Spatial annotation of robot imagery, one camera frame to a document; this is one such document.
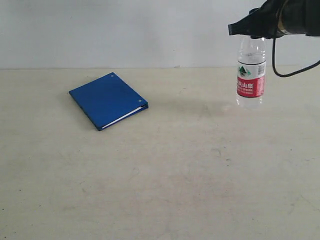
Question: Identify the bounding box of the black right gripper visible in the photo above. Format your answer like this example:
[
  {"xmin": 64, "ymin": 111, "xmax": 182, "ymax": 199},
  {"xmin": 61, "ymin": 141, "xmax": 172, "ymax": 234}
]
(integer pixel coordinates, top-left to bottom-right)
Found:
[{"xmin": 228, "ymin": 0, "xmax": 288, "ymax": 39}]

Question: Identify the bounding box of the clear water bottle red cap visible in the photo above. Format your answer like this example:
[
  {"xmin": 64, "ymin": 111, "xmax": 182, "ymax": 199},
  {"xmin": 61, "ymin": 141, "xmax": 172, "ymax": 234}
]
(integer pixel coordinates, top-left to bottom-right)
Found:
[{"xmin": 236, "ymin": 36, "xmax": 267, "ymax": 109}]

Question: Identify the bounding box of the blue ring binder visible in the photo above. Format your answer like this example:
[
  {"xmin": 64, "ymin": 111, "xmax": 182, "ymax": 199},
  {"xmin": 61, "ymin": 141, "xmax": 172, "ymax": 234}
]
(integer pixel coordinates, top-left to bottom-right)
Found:
[{"xmin": 69, "ymin": 72, "xmax": 149, "ymax": 131}]

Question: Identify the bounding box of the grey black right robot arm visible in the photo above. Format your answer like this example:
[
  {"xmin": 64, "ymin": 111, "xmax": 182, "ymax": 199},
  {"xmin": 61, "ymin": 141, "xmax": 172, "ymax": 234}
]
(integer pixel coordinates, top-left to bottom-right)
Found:
[{"xmin": 228, "ymin": 0, "xmax": 320, "ymax": 39}]

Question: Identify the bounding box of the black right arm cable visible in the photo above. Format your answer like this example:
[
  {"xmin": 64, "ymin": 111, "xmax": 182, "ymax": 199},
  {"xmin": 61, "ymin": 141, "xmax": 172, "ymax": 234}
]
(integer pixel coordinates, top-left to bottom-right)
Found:
[{"xmin": 271, "ymin": 37, "xmax": 320, "ymax": 78}]

